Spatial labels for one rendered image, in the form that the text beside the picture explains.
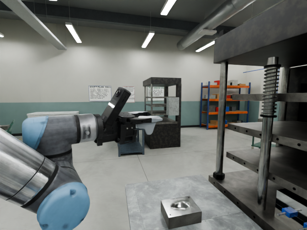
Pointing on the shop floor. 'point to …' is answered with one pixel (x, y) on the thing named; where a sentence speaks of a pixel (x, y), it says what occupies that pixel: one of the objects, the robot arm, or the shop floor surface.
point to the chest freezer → (51, 113)
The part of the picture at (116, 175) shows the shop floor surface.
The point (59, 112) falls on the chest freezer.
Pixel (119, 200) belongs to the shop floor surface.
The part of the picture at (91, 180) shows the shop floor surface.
